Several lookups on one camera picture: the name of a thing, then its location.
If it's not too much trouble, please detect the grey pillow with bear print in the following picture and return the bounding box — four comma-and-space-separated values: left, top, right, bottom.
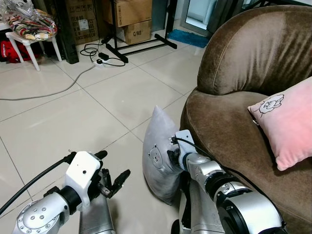
142, 105, 185, 206

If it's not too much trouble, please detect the pink pillow with rose print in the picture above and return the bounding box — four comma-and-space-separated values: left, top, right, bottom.
248, 77, 312, 172

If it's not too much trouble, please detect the black metal floor stand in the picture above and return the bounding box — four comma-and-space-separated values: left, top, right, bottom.
101, 0, 178, 64

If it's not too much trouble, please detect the brown velvet sofa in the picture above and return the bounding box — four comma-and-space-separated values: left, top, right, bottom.
180, 5, 312, 234

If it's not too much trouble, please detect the silver robot leg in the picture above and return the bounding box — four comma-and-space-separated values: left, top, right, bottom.
78, 194, 116, 234

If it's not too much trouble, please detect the blue door mat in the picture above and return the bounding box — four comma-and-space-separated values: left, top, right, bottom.
168, 29, 211, 49

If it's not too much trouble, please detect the small printed cardboard box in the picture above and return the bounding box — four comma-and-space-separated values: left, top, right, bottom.
119, 20, 152, 46

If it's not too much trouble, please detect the black upright panel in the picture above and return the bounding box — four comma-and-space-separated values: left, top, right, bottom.
48, 0, 79, 65

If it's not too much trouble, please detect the tall brown cardboard box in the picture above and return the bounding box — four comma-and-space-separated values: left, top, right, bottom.
65, 0, 99, 46

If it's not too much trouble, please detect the red bag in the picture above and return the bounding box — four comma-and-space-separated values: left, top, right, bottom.
0, 40, 31, 63

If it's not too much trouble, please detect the white plastic chair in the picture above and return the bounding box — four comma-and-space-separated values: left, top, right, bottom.
5, 30, 63, 72

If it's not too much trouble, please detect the large plain cardboard box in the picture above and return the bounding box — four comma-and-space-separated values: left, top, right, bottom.
112, 0, 153, 28

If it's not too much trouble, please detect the glass door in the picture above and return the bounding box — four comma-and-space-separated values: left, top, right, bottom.
182, 0, 244, 38

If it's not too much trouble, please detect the clear bag of colourful cloth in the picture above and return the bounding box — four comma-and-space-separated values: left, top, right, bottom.
0, 0, 59, 41

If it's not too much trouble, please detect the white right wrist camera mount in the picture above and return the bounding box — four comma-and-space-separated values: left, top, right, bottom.
174, 129, 196, 162

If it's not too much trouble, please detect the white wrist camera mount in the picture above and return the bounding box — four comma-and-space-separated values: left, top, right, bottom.
64, 151, 102, 204
174, 129, 196, 162

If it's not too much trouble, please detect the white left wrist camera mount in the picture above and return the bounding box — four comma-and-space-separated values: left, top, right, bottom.
64, 151, 102, 204

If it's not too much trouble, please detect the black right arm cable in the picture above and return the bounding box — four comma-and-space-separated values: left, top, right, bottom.
171, 137, 211, 157

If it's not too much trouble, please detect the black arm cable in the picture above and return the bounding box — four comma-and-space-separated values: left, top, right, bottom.
171, 137, 211, 157
0, 154, 76, 215

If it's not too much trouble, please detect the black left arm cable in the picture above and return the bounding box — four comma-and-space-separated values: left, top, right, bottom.
0, 154, 76, 215

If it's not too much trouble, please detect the grey floor cable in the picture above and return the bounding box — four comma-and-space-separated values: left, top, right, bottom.
0, 63, 98, 101

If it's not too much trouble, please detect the black floor cable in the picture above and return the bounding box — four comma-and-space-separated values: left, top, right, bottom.
80, 42, 127, 68

